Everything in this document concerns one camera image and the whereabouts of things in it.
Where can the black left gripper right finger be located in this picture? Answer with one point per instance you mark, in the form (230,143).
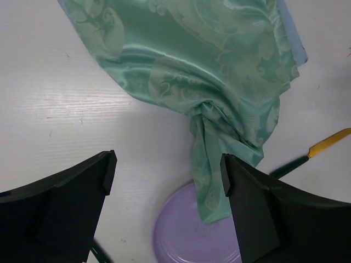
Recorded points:
(276,222)

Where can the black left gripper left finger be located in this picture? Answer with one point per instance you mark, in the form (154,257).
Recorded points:
(55,218)

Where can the green patterned satin cloth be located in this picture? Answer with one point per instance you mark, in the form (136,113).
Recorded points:
(222,63)

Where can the gold fork with green handle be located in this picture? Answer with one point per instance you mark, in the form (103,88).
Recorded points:
(99,253)

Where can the lilac plastic plate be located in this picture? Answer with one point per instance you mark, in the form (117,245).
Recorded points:
(179,235)

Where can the gold knife with green handle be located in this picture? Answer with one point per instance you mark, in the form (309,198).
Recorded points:
(313,151)

